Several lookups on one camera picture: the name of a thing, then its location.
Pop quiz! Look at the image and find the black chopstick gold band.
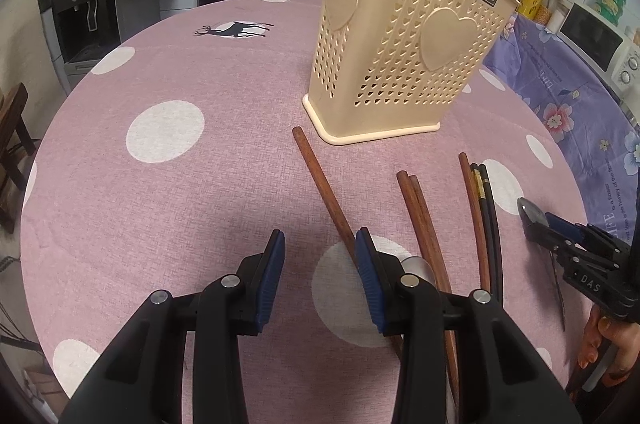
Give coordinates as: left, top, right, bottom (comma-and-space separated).
471, 163, 503, 302

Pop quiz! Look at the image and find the person's right hand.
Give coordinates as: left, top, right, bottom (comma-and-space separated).
577, 305, 640, 387

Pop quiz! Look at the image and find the purple floral cloth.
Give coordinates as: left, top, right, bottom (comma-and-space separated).
484, 13, 639, 242

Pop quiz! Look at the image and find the silver metal spoon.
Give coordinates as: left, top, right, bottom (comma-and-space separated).
400, 256, 437, 288

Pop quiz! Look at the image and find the white microwave oven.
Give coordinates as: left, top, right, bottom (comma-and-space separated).
558, 3, 639, 97

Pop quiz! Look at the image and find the green snack bag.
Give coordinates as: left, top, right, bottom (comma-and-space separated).
594, 0, 626, 26

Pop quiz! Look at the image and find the pink polka dot tablecloth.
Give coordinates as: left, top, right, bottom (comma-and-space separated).
21, 0, 588, 423

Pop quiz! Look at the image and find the beige plastic utensil holder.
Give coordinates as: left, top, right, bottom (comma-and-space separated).
303, 0, 518, 145

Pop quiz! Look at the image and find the wooden stool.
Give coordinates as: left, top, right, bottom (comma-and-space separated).
0, 82, 37, 235

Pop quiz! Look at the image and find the water dispenser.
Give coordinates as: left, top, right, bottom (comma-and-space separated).
38, 0, 160, 92

